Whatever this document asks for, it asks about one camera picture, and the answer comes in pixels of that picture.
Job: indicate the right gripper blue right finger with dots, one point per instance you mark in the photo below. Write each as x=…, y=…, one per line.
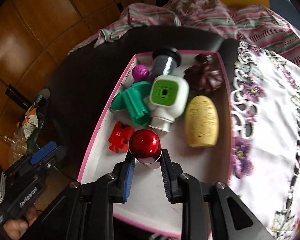
x=170, y=172

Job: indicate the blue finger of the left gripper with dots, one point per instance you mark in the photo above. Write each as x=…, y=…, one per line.
x=43, y=152

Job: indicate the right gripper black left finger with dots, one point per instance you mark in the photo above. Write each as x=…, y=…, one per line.
x=124, y=172

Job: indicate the red metallic capsule case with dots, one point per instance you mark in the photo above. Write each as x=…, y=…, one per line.
x=145, y=146

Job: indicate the red puzzle piece block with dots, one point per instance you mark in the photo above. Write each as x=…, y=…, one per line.
x=120, y=137

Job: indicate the yellow perforated egg shell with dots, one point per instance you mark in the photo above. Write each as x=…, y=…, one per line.
x=201, y=122

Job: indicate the white green air freshener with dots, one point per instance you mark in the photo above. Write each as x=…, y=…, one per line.
x=167, y=101

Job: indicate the green plastic flanged part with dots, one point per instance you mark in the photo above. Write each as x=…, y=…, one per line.
x=132, y=99

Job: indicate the dark maroon flower ornament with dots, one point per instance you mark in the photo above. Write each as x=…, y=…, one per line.
x=205, y=75

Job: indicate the magenta plastic toy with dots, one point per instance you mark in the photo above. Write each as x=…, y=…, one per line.
x=140, y=73

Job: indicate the black grey cylindrical jar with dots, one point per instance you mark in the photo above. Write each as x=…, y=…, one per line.
x=165, y=61

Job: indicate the person's left hand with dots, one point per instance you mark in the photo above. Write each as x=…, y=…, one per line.
x=14, y=228

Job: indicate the orange white snack bag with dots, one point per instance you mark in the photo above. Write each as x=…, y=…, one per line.
x=30, y=123

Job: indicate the white floral embroidered tablecloth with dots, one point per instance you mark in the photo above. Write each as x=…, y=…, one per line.
x=265, y=101

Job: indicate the pink green striped sheet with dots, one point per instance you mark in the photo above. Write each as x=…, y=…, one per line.
x=255, y=24

